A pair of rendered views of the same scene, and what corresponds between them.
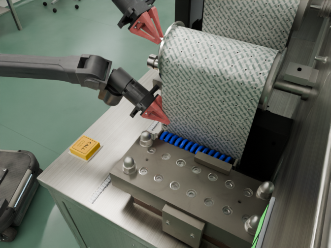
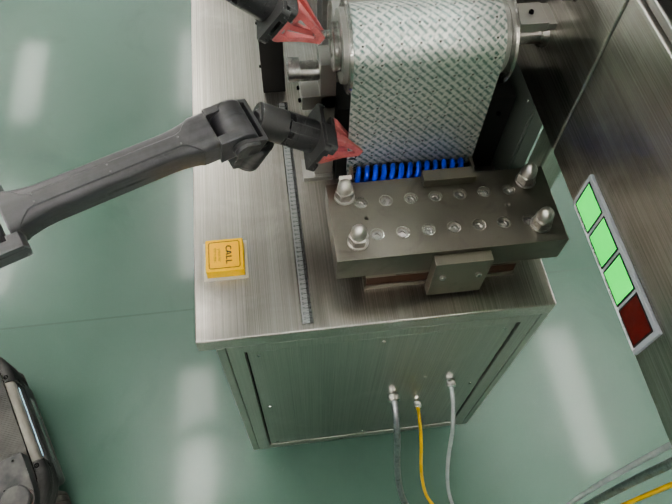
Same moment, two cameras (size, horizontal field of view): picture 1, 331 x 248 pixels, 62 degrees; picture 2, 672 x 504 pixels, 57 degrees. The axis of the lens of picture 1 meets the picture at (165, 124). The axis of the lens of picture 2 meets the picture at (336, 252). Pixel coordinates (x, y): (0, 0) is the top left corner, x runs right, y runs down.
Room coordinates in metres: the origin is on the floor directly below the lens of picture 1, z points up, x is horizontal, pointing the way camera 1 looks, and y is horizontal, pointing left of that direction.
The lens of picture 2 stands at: (0.01, 0.46, 1.90)
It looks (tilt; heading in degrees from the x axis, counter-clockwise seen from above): 59 degrees down; 321
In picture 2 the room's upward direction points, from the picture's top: 3 degrees clockwise
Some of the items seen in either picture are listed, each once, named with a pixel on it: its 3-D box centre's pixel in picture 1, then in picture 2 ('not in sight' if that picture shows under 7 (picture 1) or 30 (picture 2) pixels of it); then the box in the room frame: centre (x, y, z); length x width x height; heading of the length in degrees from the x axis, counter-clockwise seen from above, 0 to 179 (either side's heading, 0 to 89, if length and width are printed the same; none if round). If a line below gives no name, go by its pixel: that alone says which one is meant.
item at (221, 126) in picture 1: (202, 123); (415, 130); (0.50, -0.09, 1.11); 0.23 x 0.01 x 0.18; 61
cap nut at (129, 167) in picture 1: (128, 163); (358, 234); (0.42, 0.09, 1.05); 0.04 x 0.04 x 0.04
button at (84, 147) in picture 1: (84, 147); (225, 257); (0.59, 0.27, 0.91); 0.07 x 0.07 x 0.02; 61
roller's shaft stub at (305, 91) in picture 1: (292, 85); (523, 33); (0.47, -0.27, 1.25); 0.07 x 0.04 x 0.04; 61
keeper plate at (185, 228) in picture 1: (182, 228); (458, 274); (0.29, -0.04, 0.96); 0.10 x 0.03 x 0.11; 61
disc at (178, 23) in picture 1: (173, 51); (345, 46); (0.61, -0.02, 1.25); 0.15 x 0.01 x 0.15; 151
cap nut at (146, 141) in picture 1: (145, 137); (344, 189); (0.50, 0.05, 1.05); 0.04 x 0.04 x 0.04
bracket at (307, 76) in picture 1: (301, 73); (534, 15); (0.47, -0.28, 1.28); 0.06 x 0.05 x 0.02; 61
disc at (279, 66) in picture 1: (274, 80); (500, 35); (0.49, -0.24, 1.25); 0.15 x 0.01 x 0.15; 151
